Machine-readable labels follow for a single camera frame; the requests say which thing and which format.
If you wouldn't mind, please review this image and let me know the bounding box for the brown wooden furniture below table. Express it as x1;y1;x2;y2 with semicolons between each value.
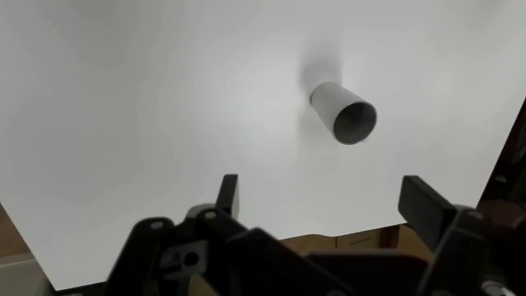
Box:
283;225;434;261

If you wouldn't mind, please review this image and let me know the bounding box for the white mug with dark interior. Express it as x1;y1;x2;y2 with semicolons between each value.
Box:
309;80;378;145

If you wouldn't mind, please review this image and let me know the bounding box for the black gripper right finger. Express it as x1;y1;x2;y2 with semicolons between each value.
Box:
398;176;526;296

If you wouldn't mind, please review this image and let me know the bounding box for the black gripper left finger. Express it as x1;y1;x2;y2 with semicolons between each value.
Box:
104;172;352;296

